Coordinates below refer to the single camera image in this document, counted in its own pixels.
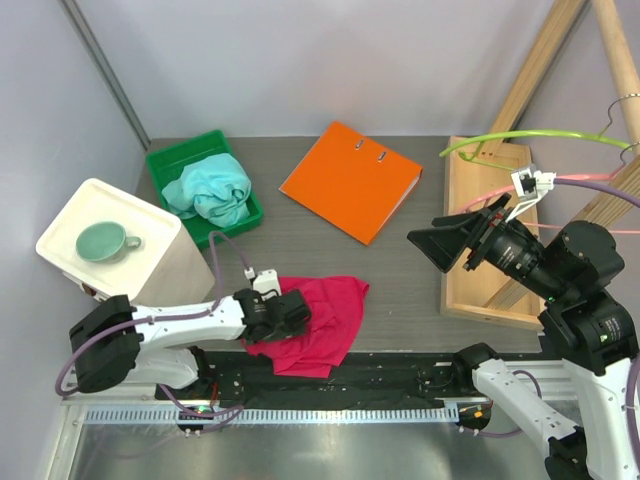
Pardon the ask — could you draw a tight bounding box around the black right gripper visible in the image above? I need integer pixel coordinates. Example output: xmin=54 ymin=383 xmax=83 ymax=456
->
xmin=407 ymin=190 xmax=568 ymax=299

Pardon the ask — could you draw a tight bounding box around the teal t shirt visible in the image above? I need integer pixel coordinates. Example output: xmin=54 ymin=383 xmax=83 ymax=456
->
xmin=161 ymin=153 xmax=252 ymax=228

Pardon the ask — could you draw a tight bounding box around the pink plastic hanger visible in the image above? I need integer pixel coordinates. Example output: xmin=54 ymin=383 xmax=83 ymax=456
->
xmin=457 ymin=172 xmax=639 ymax=236

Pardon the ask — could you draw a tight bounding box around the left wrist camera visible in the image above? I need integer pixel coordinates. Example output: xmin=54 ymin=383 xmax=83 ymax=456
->
xmin=244 ymin=267 xmax=282 ymax=302

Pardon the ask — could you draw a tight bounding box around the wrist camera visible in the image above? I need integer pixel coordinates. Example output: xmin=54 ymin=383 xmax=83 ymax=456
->
xmin=244 ymin=267 xmax=282 ymax=302
xmin=506 ymin=164 xmax=556 ymax=222

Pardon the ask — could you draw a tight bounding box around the orange ring binder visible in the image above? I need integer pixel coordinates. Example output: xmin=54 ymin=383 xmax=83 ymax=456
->
xmin=280 ymin=121 xmax=423 ymax=245

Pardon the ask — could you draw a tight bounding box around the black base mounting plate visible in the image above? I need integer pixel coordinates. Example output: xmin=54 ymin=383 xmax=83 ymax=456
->
xmin=154 ymin=349 xmax=531 ymax=411

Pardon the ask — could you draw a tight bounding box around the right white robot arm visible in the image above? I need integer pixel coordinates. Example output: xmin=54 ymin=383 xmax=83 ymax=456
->
xmin=408 ymin=195 xmax=639 ymax=479

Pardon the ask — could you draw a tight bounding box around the teal ceramic cup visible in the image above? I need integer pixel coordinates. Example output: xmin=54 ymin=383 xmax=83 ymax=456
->
xmin=75 ymin=221 xmax=142 ymax=264

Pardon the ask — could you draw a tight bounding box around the white drawer box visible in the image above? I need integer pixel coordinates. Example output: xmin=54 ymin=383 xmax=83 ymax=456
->
xmin=36 ymin=178 xmax=215 ymax=307

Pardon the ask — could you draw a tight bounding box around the wooden clothes rack frame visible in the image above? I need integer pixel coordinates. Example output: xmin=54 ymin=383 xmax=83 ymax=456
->
xmin=435 ymin=1 xmax=639 ymax=331

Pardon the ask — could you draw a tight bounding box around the white slotted cable duct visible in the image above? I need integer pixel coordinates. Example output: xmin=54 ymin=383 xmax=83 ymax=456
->
xmin=84 ymin=405 xmax=459 ymax=425

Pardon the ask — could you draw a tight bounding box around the magenta t shirt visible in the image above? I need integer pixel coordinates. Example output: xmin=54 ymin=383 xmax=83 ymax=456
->
xmin=243 ymin=276 xmax=370 ymax=379

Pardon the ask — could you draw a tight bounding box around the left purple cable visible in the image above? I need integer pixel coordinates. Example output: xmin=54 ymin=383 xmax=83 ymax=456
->
xmin=53 ymin=230 xmax=256 ymax=441

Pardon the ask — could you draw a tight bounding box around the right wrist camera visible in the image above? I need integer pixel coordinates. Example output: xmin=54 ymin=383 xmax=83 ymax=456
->
xmin=506 ymin=164 xmax=556 ymax=222

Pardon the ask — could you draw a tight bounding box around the green plastic hanger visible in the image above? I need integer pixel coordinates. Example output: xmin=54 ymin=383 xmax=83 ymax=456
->
xmin=438 ymin=94 xmax=640 ymax=164

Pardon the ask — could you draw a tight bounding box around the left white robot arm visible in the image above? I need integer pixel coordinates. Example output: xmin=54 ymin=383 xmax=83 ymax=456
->
xmin=56 ymin=288 xmax=311 ymax=399

